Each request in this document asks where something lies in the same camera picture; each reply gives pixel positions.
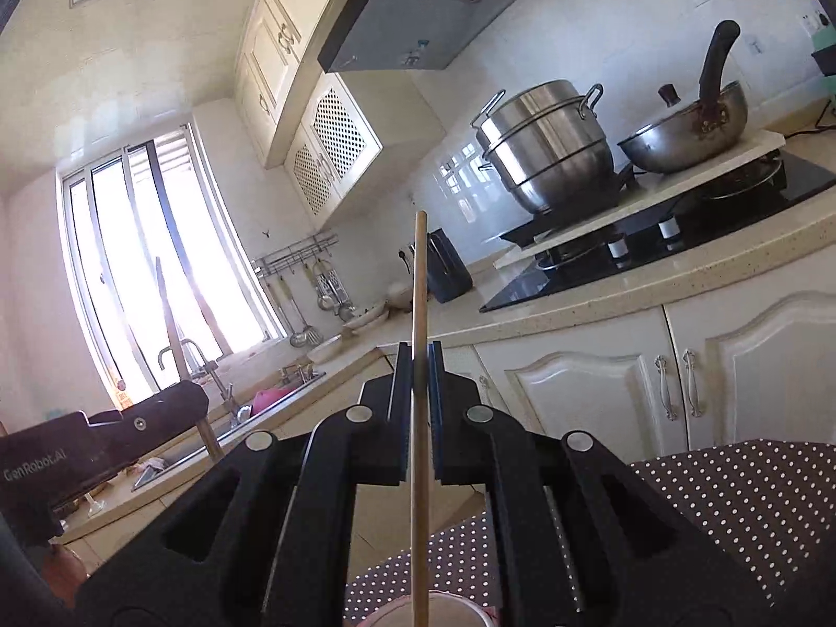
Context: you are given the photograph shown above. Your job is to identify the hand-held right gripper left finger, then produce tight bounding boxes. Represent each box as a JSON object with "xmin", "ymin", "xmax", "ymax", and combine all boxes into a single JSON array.
[{"xmin": 72, "ymin": 341, "xmax": 414, "ymax": 627}]

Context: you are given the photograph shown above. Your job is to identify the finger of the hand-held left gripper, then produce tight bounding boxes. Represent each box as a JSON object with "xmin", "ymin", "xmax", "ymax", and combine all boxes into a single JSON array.
[{"xmin": 85, "ymin": 380, "xmax": 211, "ymax": 465}]

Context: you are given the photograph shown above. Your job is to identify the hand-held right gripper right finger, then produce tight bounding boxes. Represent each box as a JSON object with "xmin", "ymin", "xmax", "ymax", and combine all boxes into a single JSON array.
[{"xmin": 427, "ymin": 341, "xmax": 778, "ymax": 627}]

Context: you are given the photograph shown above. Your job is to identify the pink cup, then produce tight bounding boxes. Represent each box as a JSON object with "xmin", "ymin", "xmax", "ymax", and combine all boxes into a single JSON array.
[{"xmin": 366, "ymin": 591, "xmax": 501, "ymax": 627}]

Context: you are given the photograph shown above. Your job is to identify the hanging perforated metal utensils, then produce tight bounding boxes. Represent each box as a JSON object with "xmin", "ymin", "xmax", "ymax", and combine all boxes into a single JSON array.
[{"xmin": 317, "ymin": 261, "xmax": 345, "ymax": 315}]

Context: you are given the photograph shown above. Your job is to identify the chrome kitchen faucet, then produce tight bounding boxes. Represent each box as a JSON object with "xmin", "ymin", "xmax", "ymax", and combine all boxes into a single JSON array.
[{"xmin": 158, "ymin": 338, "xmax": 236, "ymax": 415}]

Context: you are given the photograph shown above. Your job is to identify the stainless steel sink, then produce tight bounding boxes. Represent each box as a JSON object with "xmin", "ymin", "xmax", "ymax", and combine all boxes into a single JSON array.
[{"xmin": 131, "ymin": 369, "xmax": 328, "ymax": 491}]

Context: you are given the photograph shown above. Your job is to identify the hanging metal spatula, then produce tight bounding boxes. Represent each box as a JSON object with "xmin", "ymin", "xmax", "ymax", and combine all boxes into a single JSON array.
[{"xmin": 294, "ymin": 300, "xmax": 326, "ymax": 346}]

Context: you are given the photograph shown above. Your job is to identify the hanging metal ladle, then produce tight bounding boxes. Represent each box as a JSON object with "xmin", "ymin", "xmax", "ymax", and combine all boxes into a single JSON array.
[{"xmin": 277, "ymin": 274, "xmax": 309, "ymax": 349}]

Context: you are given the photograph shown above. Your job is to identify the cream lower kitchen cabinets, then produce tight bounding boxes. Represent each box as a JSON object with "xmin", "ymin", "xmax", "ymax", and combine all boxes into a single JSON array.
[{"xmin": 59, "ymin": 274, "xmax": 836, "ymax": 563}]

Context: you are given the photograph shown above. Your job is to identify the cream kitchen cabinets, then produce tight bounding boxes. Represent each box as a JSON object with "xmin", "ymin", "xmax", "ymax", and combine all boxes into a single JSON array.
[
  {"xmin": 59, "ymin": 274, "xmax": 836, "ymax": 563},
  {"xmin": 231, "ymin": 0, "xmax": 376, "ymax": 167}
]

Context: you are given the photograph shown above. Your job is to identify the kitchen window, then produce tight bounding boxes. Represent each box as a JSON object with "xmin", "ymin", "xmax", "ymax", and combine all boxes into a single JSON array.
[{"xmin": 59, "ymin": 124, "xmax": 288, "ymax": 406}]

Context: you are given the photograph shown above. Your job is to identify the black electric kettle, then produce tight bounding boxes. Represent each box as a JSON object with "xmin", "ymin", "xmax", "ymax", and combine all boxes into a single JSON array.
[{"xmin": 424, "ymin": 228, "xmax": 473, "ymax": 303}]

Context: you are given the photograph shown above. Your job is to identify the polka dot round table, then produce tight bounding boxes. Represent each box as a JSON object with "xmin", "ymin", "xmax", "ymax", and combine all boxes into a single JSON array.
[{"xmin": 343, "ymin": 439, "xmax": 836, "ymax": 627}]

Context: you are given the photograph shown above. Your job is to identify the stainless steel steamer pot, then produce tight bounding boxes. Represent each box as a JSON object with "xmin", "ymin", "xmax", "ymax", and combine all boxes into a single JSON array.
[{"xmin": 471, "ymin": 79, "xmax": 618, "ymax": 215}]

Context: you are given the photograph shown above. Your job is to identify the white stone board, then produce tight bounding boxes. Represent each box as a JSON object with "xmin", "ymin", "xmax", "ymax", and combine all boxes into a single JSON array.
[{"xmin": 493, "ymin": 129, "xmax": 785, "ymax": 269}]

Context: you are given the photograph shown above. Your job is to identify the grey range hood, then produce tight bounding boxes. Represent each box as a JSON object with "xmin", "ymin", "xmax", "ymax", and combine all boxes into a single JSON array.
[{"xmin": 318, "ymin": 0, "xmax": 582, "ymax": 73}]

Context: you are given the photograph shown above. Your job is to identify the wok lid with dark knob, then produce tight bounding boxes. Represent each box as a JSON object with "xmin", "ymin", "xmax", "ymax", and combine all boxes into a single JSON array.
[{"xmin": 656, "ymin": 83, "xmax": 703, "ymax": 120}]

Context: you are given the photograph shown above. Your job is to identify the cream upper kitchen cabinets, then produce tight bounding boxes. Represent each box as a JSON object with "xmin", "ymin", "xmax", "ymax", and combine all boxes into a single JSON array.
[{"xmin": 231, "ymin": 0, "xmax": 376, "ymax": 167}]

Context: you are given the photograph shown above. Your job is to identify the black glass gas hob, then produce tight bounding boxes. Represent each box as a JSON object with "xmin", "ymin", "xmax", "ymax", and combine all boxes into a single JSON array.
[{"xmin": 479, "ymin": 147, "xmax": 836, "ymax": 313}]

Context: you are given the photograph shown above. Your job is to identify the metal utensil rail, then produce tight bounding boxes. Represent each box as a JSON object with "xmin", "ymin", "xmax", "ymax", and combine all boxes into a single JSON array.
[{"xmin": 251, "ymin": 231, "xmax": 339, "ymax": 278}]

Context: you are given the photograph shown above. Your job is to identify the cream lattice door wall cabinet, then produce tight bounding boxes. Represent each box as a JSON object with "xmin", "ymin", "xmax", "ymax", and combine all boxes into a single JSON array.
[{"xmin": 284, "ymin": 72, "xmax": 383, "ymax": 216}]

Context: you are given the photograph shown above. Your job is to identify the steel wok with black handle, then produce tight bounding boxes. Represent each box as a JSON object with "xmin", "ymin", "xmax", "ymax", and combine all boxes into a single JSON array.
[{"xmin": 617, "ymin": 21, "xmax": 749, "ymax": 174}]

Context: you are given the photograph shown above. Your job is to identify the black power cable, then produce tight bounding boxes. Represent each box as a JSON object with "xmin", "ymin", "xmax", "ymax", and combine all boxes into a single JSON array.
[{"xmin": 784, "ymin": 101, "xmax": 836, "ymax": 141}]

